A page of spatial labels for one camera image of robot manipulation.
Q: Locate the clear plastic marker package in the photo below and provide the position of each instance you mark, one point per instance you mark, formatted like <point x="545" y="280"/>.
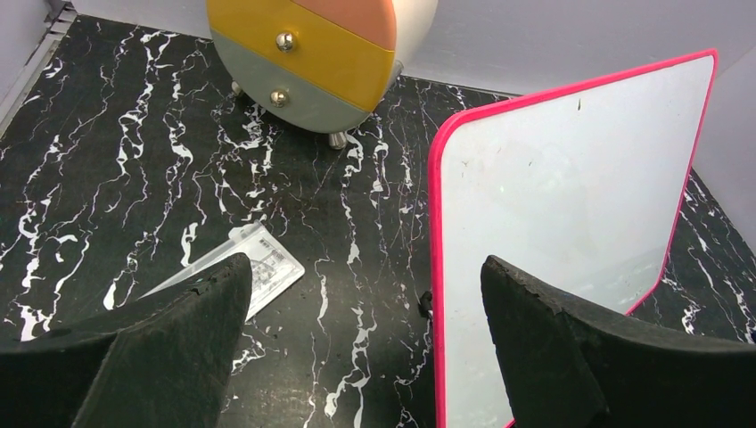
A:
<point x="273" y="268"/>

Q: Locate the pink framed whiteboard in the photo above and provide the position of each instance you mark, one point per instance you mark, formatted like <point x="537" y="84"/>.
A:
<point x="579" y="186"/>

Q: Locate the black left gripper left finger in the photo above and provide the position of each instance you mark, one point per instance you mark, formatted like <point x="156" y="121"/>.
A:
<point x="162" y="361"/>

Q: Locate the round pastel drawer cabinet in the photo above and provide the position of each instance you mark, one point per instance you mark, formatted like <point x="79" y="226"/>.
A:
<point x="322" y="66"/>

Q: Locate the black whiteboard stand foot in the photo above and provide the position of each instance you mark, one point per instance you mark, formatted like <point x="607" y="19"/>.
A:
<point x="425" y="304"/>

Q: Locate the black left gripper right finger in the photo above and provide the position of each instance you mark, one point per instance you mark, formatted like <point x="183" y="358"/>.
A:
<point x="569" y="362"/>

